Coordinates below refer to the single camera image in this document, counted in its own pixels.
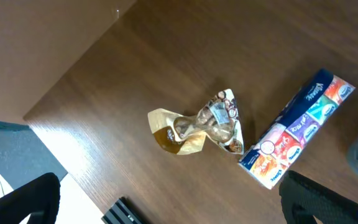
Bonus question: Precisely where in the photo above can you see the multicolour tissue pack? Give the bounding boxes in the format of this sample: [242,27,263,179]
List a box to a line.
[239,69,356,190]

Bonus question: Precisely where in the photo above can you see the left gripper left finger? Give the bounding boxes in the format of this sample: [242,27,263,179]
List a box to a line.
[0,172,60,224]

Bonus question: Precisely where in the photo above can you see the left brown snack bag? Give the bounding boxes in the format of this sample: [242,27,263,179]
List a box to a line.
[147,89,244,155]

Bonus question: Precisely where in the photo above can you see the black aluminium rail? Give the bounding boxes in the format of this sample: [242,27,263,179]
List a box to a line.
[101,197,149,224]

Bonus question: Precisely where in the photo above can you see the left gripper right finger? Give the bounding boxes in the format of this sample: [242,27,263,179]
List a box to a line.
[279,170,358,224]

